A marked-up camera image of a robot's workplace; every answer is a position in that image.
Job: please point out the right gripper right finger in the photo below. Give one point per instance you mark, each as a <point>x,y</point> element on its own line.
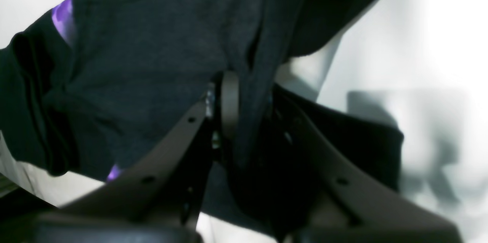
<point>336,181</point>

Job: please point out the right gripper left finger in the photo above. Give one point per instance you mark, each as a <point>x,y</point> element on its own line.
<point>167,186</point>

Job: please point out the black T-shirt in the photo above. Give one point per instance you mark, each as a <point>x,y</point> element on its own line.
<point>101,84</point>

